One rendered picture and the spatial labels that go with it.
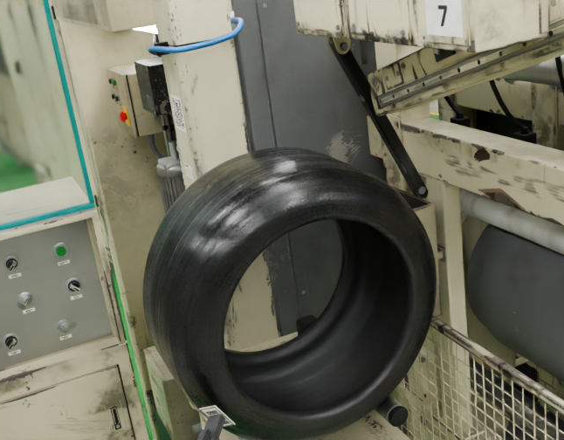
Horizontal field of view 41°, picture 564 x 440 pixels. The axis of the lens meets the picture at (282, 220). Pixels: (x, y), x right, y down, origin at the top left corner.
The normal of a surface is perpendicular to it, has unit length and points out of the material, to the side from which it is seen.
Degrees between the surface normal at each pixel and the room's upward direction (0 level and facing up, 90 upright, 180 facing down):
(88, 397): 90
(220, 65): 90
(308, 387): 7
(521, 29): 90
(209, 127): 90
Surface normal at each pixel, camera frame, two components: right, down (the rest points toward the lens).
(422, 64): -0.91, 0.25
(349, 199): 0.43, 0.08
